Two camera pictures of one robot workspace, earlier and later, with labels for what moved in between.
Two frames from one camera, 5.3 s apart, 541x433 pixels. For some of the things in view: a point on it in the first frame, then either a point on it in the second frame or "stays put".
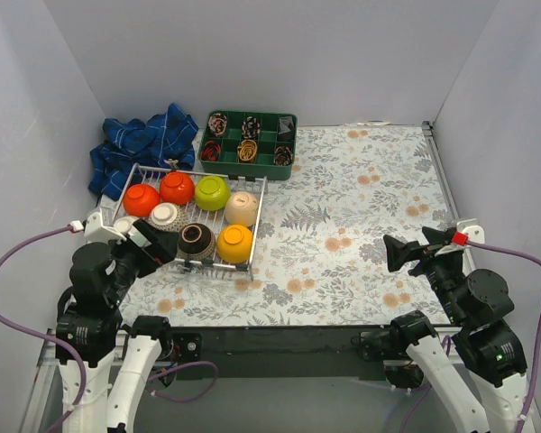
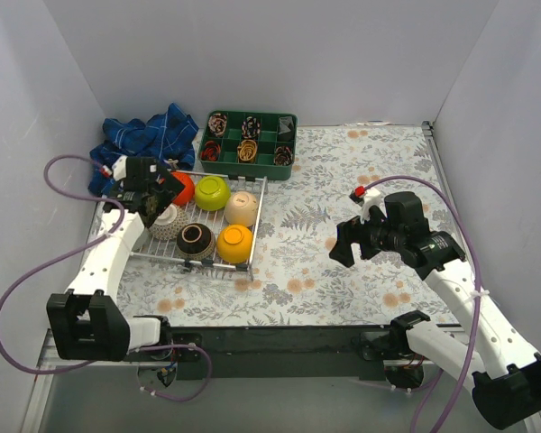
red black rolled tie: (211, 152) stays put
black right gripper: (423, 254) → (358, 235)
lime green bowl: (212, 193) stays put
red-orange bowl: (177, 188) stays put
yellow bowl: (234, 244) stays put
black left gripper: (141, 252) → (156, 201)
